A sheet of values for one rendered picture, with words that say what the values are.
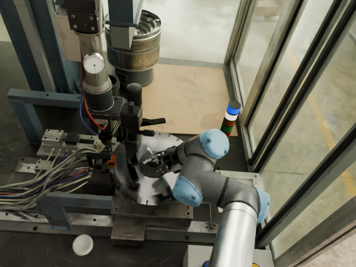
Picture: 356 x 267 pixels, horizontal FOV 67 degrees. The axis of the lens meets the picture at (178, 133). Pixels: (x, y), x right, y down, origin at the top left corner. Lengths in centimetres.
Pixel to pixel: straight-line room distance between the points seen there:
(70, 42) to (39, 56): 63
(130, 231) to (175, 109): 74
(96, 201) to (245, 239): 52
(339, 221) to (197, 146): 37
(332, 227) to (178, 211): 52
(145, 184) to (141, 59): 73
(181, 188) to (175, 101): 98
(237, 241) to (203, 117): 103
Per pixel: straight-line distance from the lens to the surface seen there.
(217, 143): 66
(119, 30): 102
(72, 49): 77
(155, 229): 110
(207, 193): 63
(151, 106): 150
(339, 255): 227
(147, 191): 95
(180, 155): 75
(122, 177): 98
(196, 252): 94
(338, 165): 70
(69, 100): 113
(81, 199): 91
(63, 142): 124
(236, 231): 55
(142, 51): 145
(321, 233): 80
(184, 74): 175
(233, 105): 97
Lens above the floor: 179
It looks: 49 degrees down
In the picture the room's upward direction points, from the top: 9 degrees clockwise
